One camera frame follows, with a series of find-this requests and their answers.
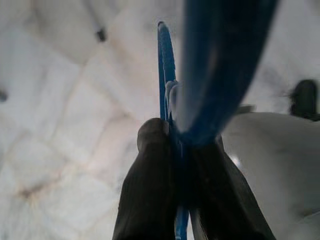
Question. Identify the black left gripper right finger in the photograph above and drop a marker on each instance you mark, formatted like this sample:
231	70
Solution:
217	195

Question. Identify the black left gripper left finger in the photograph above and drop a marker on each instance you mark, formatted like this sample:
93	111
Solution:
147	187

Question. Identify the blue plastic clothes hanger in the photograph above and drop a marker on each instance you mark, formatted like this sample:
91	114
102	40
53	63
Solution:
217	62

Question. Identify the silver robot left leg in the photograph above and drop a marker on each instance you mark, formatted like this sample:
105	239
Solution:
275	162

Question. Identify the black robot left foot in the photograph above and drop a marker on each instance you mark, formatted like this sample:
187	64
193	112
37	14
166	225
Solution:
303	98

